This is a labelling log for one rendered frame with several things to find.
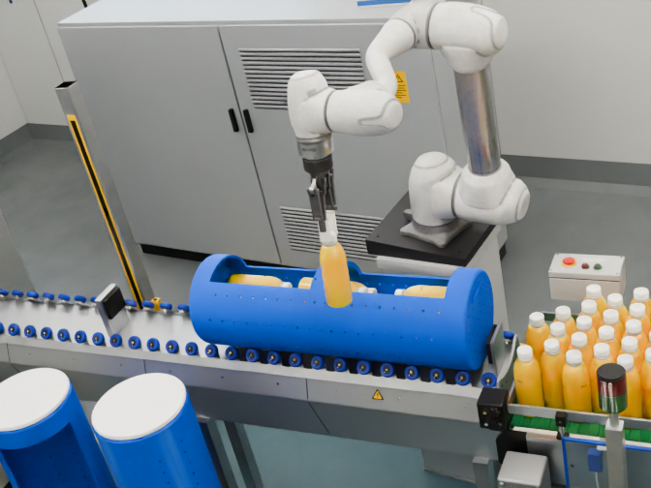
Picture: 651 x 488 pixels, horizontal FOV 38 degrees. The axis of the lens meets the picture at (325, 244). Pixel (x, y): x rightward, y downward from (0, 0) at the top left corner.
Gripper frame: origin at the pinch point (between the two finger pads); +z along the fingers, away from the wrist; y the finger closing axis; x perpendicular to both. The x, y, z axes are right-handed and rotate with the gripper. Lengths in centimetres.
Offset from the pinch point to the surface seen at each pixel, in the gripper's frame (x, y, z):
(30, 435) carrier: -89, 33, 55
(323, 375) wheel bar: -14, -11, 55
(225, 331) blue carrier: -42, -8, 41
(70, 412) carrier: -84, 21, 55
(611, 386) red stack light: 73, 25, 24
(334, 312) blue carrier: -5.1, -7.4, 30.7
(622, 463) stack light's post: 75, 21, 48
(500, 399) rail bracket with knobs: 43, 3, 47
